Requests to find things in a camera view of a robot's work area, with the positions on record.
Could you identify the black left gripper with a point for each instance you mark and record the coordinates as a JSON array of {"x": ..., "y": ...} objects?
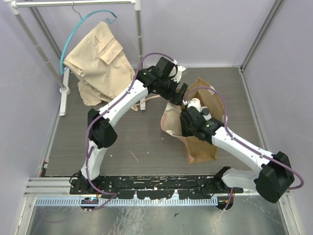
[{"x": 179, "y": 92}]

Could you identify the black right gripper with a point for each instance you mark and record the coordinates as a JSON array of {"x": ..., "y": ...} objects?
[{"x": 186, "y": 131}]

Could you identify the white bottle black cap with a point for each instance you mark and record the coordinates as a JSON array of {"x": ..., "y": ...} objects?
[{"x": 204, "y": 111}]

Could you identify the brown canvas bag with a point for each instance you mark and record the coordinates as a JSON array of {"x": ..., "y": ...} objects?
[{"x": 196, "y": 150}]

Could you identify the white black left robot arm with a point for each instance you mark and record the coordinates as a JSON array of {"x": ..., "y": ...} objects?
[{"x": 161, "y": 79}]

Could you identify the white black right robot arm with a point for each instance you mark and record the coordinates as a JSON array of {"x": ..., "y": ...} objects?
[{"x": 269, "y": 174}]

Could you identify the beige cargo shorts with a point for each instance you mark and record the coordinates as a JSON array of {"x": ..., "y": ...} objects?
[{"x": 101, "y": 66}]

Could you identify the white metal clothes rack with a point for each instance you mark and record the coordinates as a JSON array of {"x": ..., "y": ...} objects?
[{"x": 63, "y": 79}]

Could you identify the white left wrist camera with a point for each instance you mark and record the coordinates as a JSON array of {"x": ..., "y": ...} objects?
[{"x": 180, "y": 72}]

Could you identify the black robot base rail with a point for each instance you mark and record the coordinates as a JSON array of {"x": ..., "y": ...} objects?
[{"x": 151, "y": 186}]

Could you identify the grey slotted cable duct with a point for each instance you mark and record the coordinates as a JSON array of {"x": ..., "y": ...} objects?
[{"x": 93, "y": 202}]

